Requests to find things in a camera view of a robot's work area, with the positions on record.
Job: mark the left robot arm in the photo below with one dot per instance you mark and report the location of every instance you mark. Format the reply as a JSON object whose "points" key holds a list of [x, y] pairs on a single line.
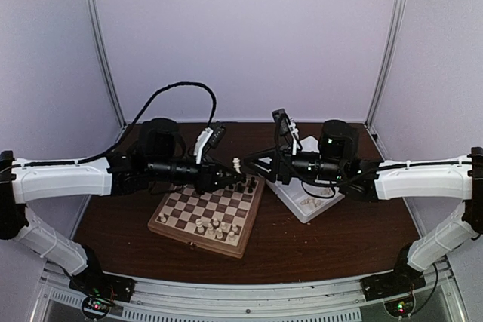
{"points": [[151, 158]]}

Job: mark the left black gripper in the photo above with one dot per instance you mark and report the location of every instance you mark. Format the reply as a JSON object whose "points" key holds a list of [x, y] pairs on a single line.
{"points": [[207, 181]]}

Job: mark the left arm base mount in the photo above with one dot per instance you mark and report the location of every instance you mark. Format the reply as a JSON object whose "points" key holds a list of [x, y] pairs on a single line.
{"points": [[93, 281]]}

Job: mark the front aluminium rail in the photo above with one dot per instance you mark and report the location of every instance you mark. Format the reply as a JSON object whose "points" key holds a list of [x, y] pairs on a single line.
{"points": [[339, 299]]}

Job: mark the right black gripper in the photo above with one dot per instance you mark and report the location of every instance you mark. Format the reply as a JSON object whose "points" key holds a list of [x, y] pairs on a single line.
{"points": [[279, 167]]}

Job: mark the dark rook right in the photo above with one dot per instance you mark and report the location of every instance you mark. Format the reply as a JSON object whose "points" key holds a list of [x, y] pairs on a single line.
{"points": [[252, 183]]}

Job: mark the white tall piece carried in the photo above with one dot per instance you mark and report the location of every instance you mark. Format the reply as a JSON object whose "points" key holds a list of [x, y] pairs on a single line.
{"points": [[200, 226]]}

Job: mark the white rook corner piece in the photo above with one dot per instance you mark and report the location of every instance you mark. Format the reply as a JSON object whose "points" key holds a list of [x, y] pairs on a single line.
{"points": [[162, 219]]}

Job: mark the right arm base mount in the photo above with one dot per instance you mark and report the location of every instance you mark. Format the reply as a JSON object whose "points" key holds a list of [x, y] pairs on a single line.
{"points": [[392, 286]]}

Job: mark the white plastic tray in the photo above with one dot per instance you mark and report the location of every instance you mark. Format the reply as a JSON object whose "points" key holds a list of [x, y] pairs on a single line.
{"points": [[295, 192]]}

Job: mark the wooden chess board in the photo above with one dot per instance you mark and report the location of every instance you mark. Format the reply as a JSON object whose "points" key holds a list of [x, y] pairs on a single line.
{"points": [[184, 207]]}

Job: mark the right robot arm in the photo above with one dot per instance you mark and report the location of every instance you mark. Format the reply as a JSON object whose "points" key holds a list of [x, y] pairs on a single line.
{"points": [[335, 165]]}

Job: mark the pile of white chess pieces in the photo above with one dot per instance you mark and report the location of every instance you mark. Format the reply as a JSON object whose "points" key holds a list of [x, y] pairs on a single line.
{"points": [[317, 198]]}

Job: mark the right aluminium frame post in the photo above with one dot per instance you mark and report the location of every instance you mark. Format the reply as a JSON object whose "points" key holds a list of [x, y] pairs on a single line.
{"points": [[398, 11]]}

